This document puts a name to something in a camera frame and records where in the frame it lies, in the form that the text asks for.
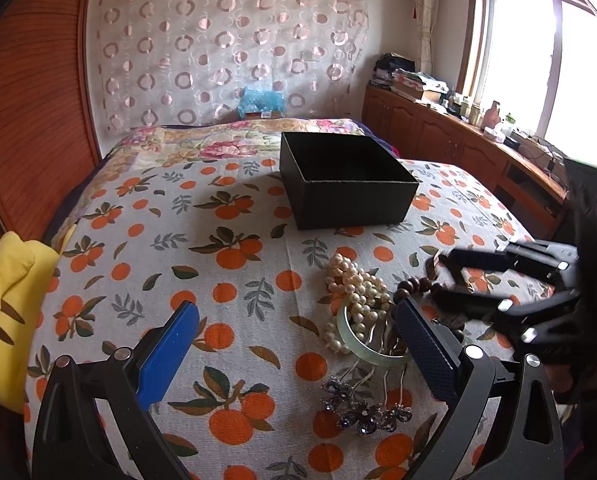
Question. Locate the pale green jade bangle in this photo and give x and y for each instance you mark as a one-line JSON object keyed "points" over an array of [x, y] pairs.
{"points": [[351, 347]]}

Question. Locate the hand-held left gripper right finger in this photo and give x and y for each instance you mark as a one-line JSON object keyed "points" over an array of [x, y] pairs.
{"points": [[428, 350]]}

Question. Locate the pink bottle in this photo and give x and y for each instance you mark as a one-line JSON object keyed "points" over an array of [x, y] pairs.
{"points": [[491, 116]]}

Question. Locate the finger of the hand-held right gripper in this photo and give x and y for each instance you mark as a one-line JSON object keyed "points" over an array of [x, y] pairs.
{"points": [[468, 300], [478, 259]]}

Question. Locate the stack of dark clothes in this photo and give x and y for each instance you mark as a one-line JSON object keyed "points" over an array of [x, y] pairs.
{"points": [[393, 65]]}

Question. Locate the open box of papers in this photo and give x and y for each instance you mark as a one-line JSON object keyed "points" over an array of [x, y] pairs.
{"points": [[418, 87]]}

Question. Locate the small white bottle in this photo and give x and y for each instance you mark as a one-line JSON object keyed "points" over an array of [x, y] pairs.
{"points": [[466, 107], [476, 112]]}

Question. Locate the white tissue box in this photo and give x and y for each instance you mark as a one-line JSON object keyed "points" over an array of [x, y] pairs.
{"points": [[493, 135]]}

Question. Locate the small black device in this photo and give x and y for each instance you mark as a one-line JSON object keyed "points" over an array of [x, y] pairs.
{"points": [[513, 142]]}

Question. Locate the wooden framed window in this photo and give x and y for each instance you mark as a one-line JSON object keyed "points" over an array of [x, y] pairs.
{"points": [[528, 60]]}

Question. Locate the beige window curtain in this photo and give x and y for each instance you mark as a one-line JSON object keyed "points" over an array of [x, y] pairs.
{"points": [[426, 10]]}

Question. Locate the sheer circle pattern curtain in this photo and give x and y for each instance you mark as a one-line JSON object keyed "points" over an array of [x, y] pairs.
{"points": [[203, 50]]}

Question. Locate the black cardboard box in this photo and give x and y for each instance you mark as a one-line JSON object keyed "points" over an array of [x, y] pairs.
{"points": [[348, 200]]}

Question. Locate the small brown cardboard box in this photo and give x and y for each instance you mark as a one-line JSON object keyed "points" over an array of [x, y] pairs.
{"points": [[261, 115]]}

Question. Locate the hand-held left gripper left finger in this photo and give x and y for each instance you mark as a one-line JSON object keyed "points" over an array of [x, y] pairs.
{"points": [[171, 350]]}

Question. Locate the yellow pillow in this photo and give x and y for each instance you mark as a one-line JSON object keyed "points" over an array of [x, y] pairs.
{"points": [[8, 310]]}

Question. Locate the orange fruit print bedsheet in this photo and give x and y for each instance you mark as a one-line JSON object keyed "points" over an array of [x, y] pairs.
{"points": [[228, 260]]}

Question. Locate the purple flower hairpin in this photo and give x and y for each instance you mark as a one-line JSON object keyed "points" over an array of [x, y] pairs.
{"points": [[363, 417], [394, 415], [336, 392]]}

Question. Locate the green capped bottle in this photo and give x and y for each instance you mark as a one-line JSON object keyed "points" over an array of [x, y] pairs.
{"points": [[509, 121]]}

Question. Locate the wooden side cabinet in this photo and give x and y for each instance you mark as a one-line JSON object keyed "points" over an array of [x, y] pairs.
{"points": [[428, 130]]}

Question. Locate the floral blanket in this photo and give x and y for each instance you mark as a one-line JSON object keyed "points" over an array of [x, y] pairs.
{"points": [[203, 145]]}

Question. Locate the blue crinkled bag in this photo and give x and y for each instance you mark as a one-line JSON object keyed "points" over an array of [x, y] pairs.
{"points": [[258, 99]]}

